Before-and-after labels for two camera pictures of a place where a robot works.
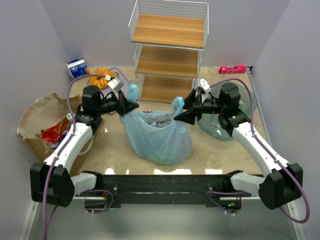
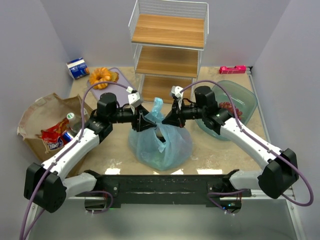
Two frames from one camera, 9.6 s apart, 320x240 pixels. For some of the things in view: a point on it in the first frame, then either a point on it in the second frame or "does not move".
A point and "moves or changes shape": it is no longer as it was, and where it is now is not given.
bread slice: [115, 74] does not move
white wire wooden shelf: [168, 37] does not move
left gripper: [120, 103] to [136, 119]
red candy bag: [52, 136] does not move
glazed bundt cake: [101, 81] does not move
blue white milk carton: [77, 67] does not move
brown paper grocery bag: [43, 113] does not move
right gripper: [197, 107] to [178, 116]
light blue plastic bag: [157, 135] moves or changes shape
